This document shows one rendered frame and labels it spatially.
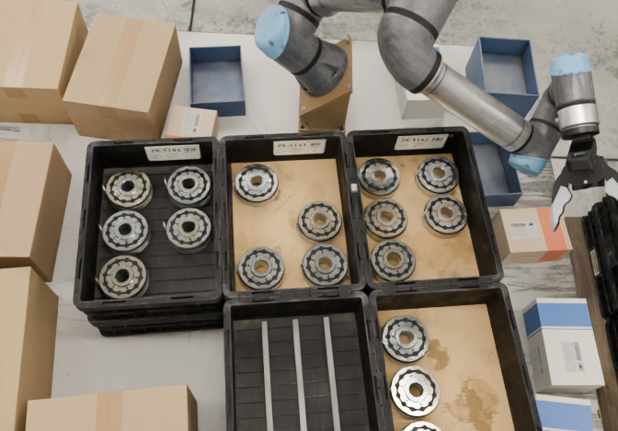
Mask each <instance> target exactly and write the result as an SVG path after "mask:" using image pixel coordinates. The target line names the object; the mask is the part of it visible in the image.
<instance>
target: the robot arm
mask: <svg viewBox="0 0 618 431"><path fill-rule="evenodd" d="M457 1H459V0H280V1H279V3H278V4H277V5H272V6H269V7H268V8H267V9H266V12H263V13H262V14H261V16H260V17H259V19H258V21H257V24H256V28H255V43H256V45H257V47H258V48H259V49H260V50H261V51H262V52H264V53H265V55H266V56H267V57H269V58H270V59H272V60H273V61H274V62H276V63H277V64H279V65H280V66H282V67H283V68H284V69H286V70H287V71H288V72H290V73H291V74H293V75H294V77H295V79H296V80H297V82H298V83H299V85H300V87H301V88H302V90H303V91H304V92H305V93H307V94H308V95H310V96H313V97H320V96H324V95H326V94H328V93H329V92H331V91H332V90H333V89H334V88H335V87H336V86H337V85H338V84H339V83H340V81H341V80H342V78H343V76H344V74H345V72H346V71H347V67H348V55H347V53H346V52H345V51H344V50H343V49H342V48H341V47H340V46H338V45H337V44H335V43H330V42H328V41H325V40H321V39H319V38H318V37H317V36H316V35H315V32H316V30H317V28H318V27H319V24H320V22H321V21H322V19H323V17H332V16H334V15H336V14H337V13H338V12H350V13H364V14H378V15H383V16H382V18H381V20H380V23H379V26H378V29H377V43H378V48H379V52H380V54H381V57H382V59H383V63H384V65H385V66H386V68H387V70H388V72H389V73H390V74H391V76H392V77H393V78H394V79H395V80H396V82H397V83H399V84H400V85H401V86H402V87H404V88H405V89H406V90H407V91H409V92H410V93H412V94H413V95H417V94H422V95H424V96H426V97H427V98H429V99H430V100H432V101H433V102H435V103H436V104H438V105H439V106H441V107H442V108H444V109H446V110H447V111H449V112H450V113H452V114H453V115H454V116H455V117H457V118H458V119H460V120H462V121H463V122H465V123H466V124H468V125H469V126H471V127H472V128H474V129H475V130H477V131H479V132H480V133H482V134H483V135H485V136H486V137H488V139H490V140H492V141H493V142H495V143H497V144H498V145H500V146H501V147H503V148H504V149H506V150H507V151H509V152H510V153H511V155H510V158H509V164H510V165H511V166H512V167H513V168H515V169H516V170H518V171H520V172H522V173H524V174H526V175H529V176H538V175H540V174H541V173H542V171H543V170H544V167H545V166H546V164H547V162H549V161H550V160H549V159H550V157H551V155H552V153H553V151H554V149H555V147H556V146H557V144H558V142H559V140H560V138H561V136H562V140H564V141H572V142H571V144H570V147H569V151H568V154H567V157H566V165H565V166H564V167H563V169H562V172H561V174H560V175H559V177H558V178H557V179H556V181H555V183H554V186H553V192H552V202H551V203H552V205H551V225H552V230H553V232H555V231H556V229H557V227H558V225H559V223H560V217H561V216H562V215H563V214H564V211H565V206H566V204H567V203H569V202H570V200H571V199H572V198H573V195H572V193H571V192H570V188H571V187H569V184H571V185H572V190H574V191H576V190H581V189H588V188H589V187H604V186H605V189H604V191H605V192H606V193H607V194H608V195H609V196H611V197H614V198H616V199H617V201H618V172H617V171H616V170H614V169H613V168H611V167H609V166H608V161H607V159H606V158H604V157H603V156H599V155H597V144H596V140H595V138H594V136H595V135H598V134H600V128H599V124H600V119H599V113H598V108H597V105H596V98H595V92H594V86H593V81H592V75H591V71H592V70H591V68H590V65H589V57H588V56H587V55H586V54H585V53H581V52H573V53H568V54H564V55H561V56H558V57H556V58H554V59H553V60H552V61H551V62H550V71H551V73H550V75H551V78H552V82H551V83H550V85H549V86H548V87H547V88H546V89H545V91H544V93H543V95H542V98H541V101H540V103H539V104H538V106H537V108H536V110H535V111H534V113H533V115H532V118H531V119H530V121H528V120H526V119H524V118H523V117H521V116H520V115H519V114H517V113H516V112H514V111H513V110H511V109H510V108H508V107H507V106H505V105H504V104H502V103H501V102H500V101H498V100H497V99H495V98H494V97H493V96H491V95H490V94H489V93H487V92H486V91H485V90H483V89H482V88H480V87H479V86H477V85H476V84H474V83H473V82H471V81H470V80H468V79H467V78H466V77H464V76H463V75H461V74H459V73H458V72H457V71H455V70H454V69H453V68H451V67H450V66H449V65H448V64H446V63H445V62H443V57H442V54H441V53H439V52H438V51H436V50H435V49H434V47H433V45H434V43H435V41H436V39H437V38H438V36H439V35H440V33H441V30H442V28H443V26H444V24H445V23H446V21H447V19H448V17H449V15H450V13H451V12H452V10H453V8H454V6H455V4H456V2H457ZM604 180H606V185H605V183H604Z"/></svg>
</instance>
